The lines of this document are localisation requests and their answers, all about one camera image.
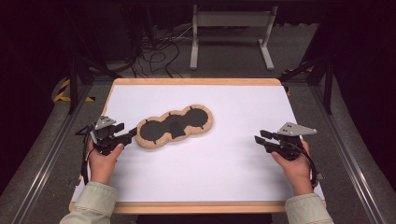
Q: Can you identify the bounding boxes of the white table sheet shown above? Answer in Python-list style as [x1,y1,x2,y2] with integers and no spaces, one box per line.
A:
[72,84,325,203]

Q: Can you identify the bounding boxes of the aluminium floor rail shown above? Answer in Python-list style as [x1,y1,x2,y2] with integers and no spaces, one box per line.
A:
[10,85,92,224]
[311,85,390,224]

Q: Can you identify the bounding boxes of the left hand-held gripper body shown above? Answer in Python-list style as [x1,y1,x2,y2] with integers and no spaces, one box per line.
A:
[90,116,125,156]

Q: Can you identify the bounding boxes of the black tripod stand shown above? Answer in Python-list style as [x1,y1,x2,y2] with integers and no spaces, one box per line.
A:
[279,55,336,115]
[64,6,123,115]

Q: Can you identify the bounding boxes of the tan plush three-lobed cushion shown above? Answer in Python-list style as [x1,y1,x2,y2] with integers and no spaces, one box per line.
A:
[135,105,215,149]

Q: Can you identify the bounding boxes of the white metal stand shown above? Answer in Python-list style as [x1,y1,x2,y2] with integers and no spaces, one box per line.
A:
[190,4,278,71]

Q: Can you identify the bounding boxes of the black floor cables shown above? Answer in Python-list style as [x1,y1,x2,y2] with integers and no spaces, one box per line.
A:
[124,24,194,79]

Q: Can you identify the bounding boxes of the left hand-held gripper cable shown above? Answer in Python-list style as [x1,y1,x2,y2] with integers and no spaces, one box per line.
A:
[75,123,97,185]

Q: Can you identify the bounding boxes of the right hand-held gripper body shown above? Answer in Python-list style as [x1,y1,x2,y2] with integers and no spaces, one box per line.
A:
[271,121,318,161]

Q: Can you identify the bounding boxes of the hand-held gripper cable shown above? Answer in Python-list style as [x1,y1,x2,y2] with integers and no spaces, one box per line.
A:
[292,142,320,189]
[75,123,97,185]

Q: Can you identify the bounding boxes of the yellow and black floor tape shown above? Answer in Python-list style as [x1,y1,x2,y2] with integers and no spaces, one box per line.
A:
[53,78,96,103]

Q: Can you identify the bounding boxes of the person's left hand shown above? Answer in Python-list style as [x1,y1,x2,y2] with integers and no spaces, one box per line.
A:
[88,139,124,185]

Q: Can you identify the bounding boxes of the right hand-held gripper cable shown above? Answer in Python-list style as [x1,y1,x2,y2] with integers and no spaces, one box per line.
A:
[292,142,320,189]

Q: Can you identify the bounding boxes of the person's right hand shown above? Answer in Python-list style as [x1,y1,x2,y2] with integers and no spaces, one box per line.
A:
[271,139,314,196]

